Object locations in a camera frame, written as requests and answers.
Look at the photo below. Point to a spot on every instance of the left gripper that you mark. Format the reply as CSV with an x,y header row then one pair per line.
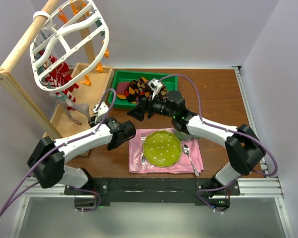
x,y
99,118

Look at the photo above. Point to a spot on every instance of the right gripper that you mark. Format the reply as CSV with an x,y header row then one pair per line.
x,y
138,112

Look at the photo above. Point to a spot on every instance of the brown argyle sock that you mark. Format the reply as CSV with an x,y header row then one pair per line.
x,y
161,95
142,85

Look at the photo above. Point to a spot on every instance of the purple yellow striped sock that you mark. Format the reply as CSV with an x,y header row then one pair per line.
x,y
120,90

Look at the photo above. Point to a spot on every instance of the brown white striped sock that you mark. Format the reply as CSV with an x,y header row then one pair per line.
x,y
82,108

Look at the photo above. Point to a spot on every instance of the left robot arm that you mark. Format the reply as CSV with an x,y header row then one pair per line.
x,y
49,158

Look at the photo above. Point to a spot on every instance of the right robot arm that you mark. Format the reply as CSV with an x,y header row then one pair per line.
x,y
244,150

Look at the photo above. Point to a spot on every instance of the white round sock hanger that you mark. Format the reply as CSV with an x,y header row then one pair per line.
x,y
82,19

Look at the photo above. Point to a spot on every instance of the black argyle sock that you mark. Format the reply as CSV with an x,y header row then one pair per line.
x,y
131,94

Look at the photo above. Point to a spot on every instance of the silver fork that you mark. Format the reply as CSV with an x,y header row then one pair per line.
x,y
143,138

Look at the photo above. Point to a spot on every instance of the green plastic tray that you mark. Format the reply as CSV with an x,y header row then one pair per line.
x,y
127,76

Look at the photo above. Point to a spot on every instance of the green scalloped plate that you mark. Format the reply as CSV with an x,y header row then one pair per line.
x,y
162,148

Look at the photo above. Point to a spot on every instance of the teal ceramic mug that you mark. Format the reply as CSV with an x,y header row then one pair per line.
x,y
185,137

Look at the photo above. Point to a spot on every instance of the red white striped sock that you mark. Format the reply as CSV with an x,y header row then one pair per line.
x,y
64,98

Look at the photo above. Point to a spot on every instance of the silver spoon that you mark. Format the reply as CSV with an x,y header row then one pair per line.
x,y
186,151

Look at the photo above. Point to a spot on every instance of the red patterned sock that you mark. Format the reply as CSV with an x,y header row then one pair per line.
x,y
58,76

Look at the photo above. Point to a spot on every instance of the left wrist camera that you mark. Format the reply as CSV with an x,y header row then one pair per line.
x,y
99,112

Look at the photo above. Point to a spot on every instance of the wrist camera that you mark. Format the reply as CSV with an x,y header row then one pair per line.
x,y
99,112
155,85

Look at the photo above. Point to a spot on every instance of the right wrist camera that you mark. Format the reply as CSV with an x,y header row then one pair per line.
x,y
155,85

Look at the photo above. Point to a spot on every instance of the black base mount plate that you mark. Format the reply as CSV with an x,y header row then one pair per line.
x,y
106,191

